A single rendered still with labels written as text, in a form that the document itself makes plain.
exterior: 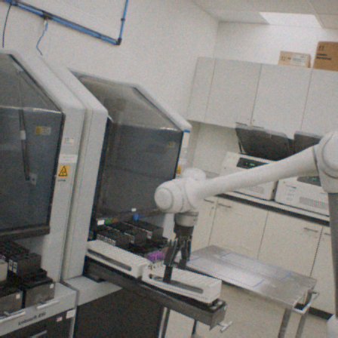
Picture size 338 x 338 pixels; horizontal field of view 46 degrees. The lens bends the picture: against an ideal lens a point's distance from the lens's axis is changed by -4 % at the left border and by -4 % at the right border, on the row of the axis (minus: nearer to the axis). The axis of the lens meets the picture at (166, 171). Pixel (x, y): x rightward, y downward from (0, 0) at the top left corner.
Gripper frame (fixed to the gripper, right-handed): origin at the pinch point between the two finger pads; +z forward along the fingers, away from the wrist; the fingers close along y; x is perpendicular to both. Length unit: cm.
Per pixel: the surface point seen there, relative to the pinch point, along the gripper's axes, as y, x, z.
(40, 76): -32, 54, -65
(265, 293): 26.4, -30.0, 5.0
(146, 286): -6.2, 7.6, 6.5
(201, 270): 27.2, 0.5, 5.0
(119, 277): -6.8, 20.3, 7.4
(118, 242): 12.1, 36.8, 0.9
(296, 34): 292, 57, -174
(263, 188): 229, 41, -13
